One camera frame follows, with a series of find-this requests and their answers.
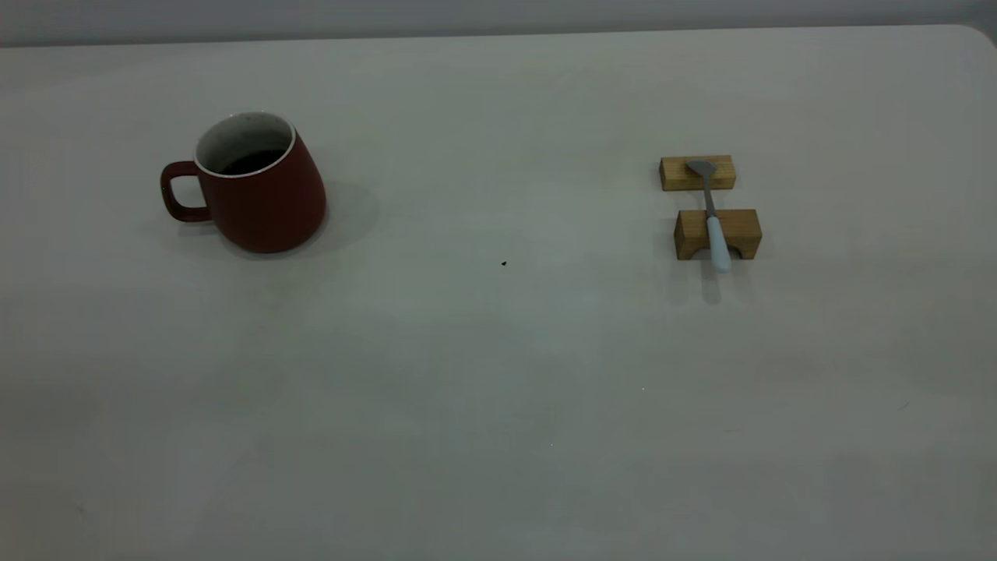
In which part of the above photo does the flat rectangular wooden block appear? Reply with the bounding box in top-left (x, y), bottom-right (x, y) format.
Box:
top-left (660, 155), bottom-right (737, 192)

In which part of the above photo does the red ceramic mug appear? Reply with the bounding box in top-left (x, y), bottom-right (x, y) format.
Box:
top-left (160, 111), bottom-right (328, 254)

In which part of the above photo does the arched wooden block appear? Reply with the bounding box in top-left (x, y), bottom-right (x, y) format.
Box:
top-left (675, 209), bottom-right (763, 261)

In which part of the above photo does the grey spoon light blue handle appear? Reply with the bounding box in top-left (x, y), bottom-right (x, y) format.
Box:
top-left (687, 159), bottom-right (733, 273)

